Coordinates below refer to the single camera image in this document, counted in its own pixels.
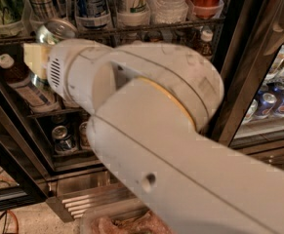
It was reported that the blue can bottom front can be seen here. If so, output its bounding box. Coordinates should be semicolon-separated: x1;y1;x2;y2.
52;126;78;154

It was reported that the green can top shelf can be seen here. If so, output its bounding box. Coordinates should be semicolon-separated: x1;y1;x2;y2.
36;19;78;86

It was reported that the steel fridge vent grille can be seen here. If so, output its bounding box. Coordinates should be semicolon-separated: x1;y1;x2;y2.
46;171;134;222

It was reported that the orange floor cable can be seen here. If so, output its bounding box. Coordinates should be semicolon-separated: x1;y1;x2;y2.
0;209;20;234

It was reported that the silver plaid can top shelf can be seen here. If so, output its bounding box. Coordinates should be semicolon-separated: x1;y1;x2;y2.
29;0;66;21

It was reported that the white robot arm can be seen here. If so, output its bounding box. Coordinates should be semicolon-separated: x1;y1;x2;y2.
24;39;284;234

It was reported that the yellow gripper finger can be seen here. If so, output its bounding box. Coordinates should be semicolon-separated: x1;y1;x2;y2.
23;43;51;79

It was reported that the clear plastic food container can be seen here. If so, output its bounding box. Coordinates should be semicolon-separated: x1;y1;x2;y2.
80;199;177;234

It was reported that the blue white can top shelf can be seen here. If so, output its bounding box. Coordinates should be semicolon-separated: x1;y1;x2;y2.
75;0;109;30

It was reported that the left fridge glass door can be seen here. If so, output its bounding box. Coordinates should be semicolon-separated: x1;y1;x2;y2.
0;105;48;212

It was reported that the blue pepsi can right fridge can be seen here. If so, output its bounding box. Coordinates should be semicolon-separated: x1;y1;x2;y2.
255;93;277;119

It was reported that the brown tea bottle front left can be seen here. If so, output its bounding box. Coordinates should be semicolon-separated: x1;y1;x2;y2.
0;54;60;113

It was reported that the clear water bottle top shelf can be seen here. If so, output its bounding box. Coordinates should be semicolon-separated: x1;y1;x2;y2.
148;0;188;24

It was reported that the gold can bottom left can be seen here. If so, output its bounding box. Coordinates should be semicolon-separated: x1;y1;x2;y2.
79;122;90;149

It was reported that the brown tea bottle right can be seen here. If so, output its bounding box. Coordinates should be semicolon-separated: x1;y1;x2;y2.
196;29;213;59

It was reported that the brown tea bottle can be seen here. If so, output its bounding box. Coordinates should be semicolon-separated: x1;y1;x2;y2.
0;54;60;113
196;29;213;59

